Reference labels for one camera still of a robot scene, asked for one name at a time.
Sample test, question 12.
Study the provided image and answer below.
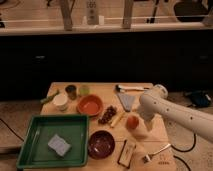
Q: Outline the green cup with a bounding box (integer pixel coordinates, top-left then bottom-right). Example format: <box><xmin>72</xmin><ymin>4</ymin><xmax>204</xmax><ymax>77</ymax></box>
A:
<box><xmin>79</xmin><ymin>85</ymin><xmax>90</xmax><ymax>96</ymax></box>

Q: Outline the green cucumber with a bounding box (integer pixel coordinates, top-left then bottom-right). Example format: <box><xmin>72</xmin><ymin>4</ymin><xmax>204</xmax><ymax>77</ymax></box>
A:
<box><xmin>40</xmin><ymin>90</ymin><xmax>60</xmax><ymax>104</ymax></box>

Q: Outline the grey folded cloth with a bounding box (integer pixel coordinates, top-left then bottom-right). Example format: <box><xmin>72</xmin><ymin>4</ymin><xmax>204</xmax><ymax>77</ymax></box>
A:
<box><xmin>117</xmin><ymin>93</ymin><xmax>135</xmax><ymax>112</ymax></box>

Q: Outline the green plastic tray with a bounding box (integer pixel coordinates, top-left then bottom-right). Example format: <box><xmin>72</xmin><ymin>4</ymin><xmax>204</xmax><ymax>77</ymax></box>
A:
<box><xmin>17</xmin><ymin>115</ymin><xmax>89</xmax><ymax>169</ymax></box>

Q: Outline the yellow corn cob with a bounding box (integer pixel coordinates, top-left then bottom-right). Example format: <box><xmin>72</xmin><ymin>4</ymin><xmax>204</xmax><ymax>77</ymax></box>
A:
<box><xmin>110</xmin><ymin>112</ymin><xmax>125</xmax><ymax>128</ymax></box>

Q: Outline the black-framed white card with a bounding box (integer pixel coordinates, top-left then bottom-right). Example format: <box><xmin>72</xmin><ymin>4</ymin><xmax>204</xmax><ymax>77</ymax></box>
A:
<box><xmin>118</xmin><ymin>140</ymin><xmax>136</xmax><ymax>168</ymax></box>

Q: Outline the black power cable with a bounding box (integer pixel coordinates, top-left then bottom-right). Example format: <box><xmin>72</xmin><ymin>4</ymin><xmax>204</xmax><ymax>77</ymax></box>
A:
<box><xmin>170</xmin><ymin>133</ymin><xmax>198</xmax><ymax>171</ymax></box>

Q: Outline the orange-red apple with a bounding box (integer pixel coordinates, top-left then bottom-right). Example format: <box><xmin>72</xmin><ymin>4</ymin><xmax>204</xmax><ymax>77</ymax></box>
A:
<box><xmin>126</xmin><ymin>116</ymin><xmax>139</xmax><ymax>130</ymax></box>

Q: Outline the white paper cup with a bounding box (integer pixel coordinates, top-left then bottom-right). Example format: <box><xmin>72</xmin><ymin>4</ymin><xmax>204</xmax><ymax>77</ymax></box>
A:
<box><xmin>53</xmin><ymin>93</ymin><xmax>68</xmax><ymax>111</ymax></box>

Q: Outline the orange bowl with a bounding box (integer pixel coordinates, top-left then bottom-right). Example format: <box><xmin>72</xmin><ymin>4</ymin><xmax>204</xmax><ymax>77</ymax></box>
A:
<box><xmin>77</xmin><ymin>94</ymin><xmax>103</xmax><ymax>116</ymax></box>

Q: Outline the dark red bowl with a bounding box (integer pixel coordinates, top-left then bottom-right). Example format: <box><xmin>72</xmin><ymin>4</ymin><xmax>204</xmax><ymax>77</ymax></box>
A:
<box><xmin>88</xmin><ymin>130</ymin><xmax>115</xmax><ymax>159</ymax></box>

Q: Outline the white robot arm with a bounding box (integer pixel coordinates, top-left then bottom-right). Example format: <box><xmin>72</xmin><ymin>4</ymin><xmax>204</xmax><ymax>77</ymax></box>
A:
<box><xmin>139</xmin><ymin>84</ymin><xmax>213</xmax><ymax>143</ymax></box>

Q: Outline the bunch of dark grapes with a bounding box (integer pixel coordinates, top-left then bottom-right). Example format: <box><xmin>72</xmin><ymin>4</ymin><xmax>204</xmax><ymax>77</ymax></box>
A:
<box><xmin>98</xmin><ymin>106</ymin><xmax>117</xmax><ymax>124</ymax></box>

